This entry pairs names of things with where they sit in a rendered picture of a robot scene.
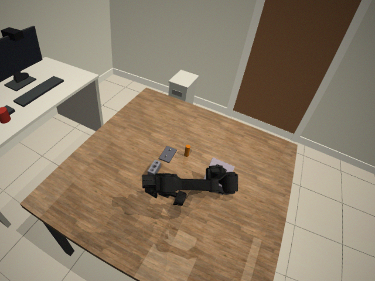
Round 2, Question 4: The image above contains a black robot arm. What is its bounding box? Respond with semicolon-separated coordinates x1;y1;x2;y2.
142;164;238;195

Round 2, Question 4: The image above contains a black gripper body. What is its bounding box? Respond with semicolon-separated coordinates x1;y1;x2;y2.
145;188;187;205

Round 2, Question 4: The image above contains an orange cylinder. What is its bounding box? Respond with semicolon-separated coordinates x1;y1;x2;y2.
184;145;190;157

